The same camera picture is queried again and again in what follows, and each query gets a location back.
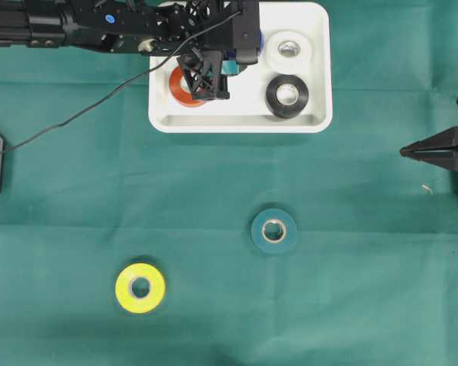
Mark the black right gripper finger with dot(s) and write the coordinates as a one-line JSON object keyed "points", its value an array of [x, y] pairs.
{"points": [[445, 159], [441, 141]]}

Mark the white tape roll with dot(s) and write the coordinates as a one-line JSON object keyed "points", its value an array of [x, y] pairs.
{"points": [[288, 52]]}

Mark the black tape roll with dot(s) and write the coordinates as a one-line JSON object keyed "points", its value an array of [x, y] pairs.
{"points": [[286, 96]]}

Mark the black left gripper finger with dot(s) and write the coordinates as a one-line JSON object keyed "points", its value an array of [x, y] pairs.
{"points": [[202, 71]]}

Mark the small metal scrap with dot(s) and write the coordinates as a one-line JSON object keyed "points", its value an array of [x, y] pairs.
{"points": [[427, 188]]}

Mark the green tape roll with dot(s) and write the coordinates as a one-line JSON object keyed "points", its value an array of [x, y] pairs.
{"points": [[274, 231]]}

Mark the red tape roll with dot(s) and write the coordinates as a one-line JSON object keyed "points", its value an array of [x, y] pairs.
{"points": [[180, 91]]}

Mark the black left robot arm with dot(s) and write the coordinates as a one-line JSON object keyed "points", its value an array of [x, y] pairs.
{"points": [[124, 27]]}

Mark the yellow tape roll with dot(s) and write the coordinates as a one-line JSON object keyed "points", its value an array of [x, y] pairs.
{"points": [[140, 288]]}

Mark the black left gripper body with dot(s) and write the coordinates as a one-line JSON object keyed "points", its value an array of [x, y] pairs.
{"points": [[180, 21]]}

